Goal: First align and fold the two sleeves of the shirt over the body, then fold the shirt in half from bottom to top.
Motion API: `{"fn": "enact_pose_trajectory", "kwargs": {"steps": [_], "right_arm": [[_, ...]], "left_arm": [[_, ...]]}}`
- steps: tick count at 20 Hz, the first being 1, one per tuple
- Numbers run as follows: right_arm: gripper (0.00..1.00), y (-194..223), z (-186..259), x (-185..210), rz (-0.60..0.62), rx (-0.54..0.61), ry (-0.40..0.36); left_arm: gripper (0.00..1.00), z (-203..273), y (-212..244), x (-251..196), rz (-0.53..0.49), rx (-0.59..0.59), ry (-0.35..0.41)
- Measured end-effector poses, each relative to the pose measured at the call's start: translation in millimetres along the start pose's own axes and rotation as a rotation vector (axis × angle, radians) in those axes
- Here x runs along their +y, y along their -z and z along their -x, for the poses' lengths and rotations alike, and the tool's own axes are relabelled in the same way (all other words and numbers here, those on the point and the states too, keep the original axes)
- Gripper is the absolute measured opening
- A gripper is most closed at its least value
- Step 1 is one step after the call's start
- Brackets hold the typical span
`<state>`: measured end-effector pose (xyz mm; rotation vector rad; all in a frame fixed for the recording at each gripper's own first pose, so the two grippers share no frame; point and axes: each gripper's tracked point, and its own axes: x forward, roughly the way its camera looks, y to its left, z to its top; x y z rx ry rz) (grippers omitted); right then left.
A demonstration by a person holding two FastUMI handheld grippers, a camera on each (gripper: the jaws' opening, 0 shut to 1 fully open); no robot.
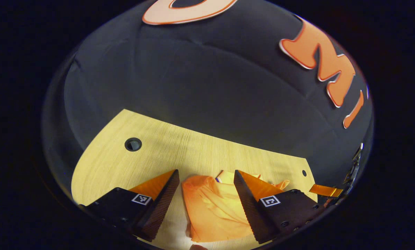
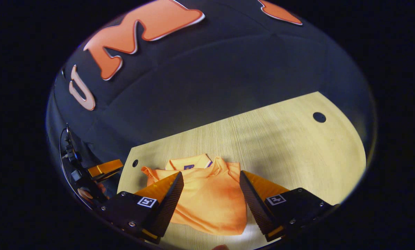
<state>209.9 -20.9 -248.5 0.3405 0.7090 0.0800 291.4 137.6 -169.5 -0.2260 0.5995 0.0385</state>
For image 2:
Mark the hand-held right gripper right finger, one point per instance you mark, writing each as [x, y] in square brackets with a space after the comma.
[254, 205]

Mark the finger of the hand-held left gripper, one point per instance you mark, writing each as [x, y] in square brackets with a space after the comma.
[105, 167]

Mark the orange T-shirt with collar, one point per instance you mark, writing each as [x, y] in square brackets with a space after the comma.
[211, 201]

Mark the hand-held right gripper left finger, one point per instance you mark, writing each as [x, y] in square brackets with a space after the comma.
[167, 205]

